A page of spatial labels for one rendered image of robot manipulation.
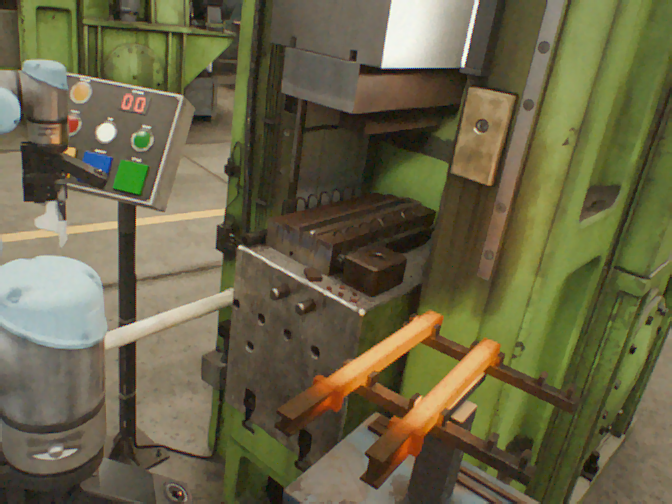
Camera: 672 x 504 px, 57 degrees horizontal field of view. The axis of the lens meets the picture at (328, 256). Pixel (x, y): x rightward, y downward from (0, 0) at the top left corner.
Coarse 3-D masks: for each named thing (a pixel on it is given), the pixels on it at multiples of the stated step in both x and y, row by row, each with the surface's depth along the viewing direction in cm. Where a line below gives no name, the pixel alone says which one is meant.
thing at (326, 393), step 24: (432, 312) 112; (408, 336) 103; (360, 360) 95; (384, 360) 97; (336, 384) 87; (360, 384) 92; (288, 408) 81; (312, 408) 83; (336, 408) 87; (288, 432) 80
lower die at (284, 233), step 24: (288, 216) 147; (312, 216) 146; (336, 216) 145; (408, 216) 155; (432, 216) 162; (288, 240) 140; (312, 240) 135; (336, 240) 134; (360, 240) 139; (312, 264) 137
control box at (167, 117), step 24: (72, 96) 155; (96, 96) 154; (120, 96) 152; (144, 96) 151; (168, 96) 150; (96, 120) 153; (120, 120) 151; (144, 120) 150; (168, 120) 149; (72, 144) 153; (96, 144) 152; (120, 144) 151; (168, 144) 148; (168, 168) 151; (96, 192) 150; (120, 192) 149; (144, 192) 148; (168, 192) 154
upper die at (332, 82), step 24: (288, 48) 127; (288, 72) 129; (312, 72) 125; (336, 72) 121; (360, 72) 118; (384, 72) 123; (408, 72) 130; (432, 72) 136; (456, 72) 144; (312, 96) 126; (336, 96) 122; (360, 96) 120; (384, 96) 126; (408, 96) 133; (432, 96) 140; (456, 96) 148
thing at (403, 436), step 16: (480, 352) 102; (496, 352) 104; (464, 368) 97; (480, 368) 98; (448, 384) 92; (464, 384) 93; (432, 400) 88; (448, 400) 89; (416, 416) 84; (432, 416) 84; (400, 432) 79; (416, 432) 80; (368, 448) 75; (384, 448) 76; (400, 448) 80; (416, 448) 80; (368, 464) 75; (384, 464) 76; (400, 464) 80; (368, 480) 75; (384, 480) 76
